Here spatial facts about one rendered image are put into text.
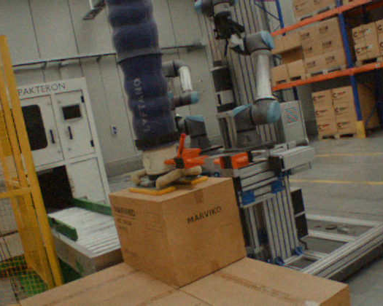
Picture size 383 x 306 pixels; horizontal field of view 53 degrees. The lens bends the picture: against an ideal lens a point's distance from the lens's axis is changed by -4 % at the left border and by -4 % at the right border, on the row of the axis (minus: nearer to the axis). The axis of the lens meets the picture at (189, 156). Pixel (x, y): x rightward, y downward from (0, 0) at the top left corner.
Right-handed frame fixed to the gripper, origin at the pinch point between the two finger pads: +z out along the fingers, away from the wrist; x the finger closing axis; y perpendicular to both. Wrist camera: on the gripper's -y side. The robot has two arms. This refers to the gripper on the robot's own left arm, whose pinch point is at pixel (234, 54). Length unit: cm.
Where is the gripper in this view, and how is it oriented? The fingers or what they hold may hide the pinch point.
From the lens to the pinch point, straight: 200.3
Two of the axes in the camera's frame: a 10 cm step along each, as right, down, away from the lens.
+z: 2.0, 9.8, 1.0
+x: 5.3, -0.2, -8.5
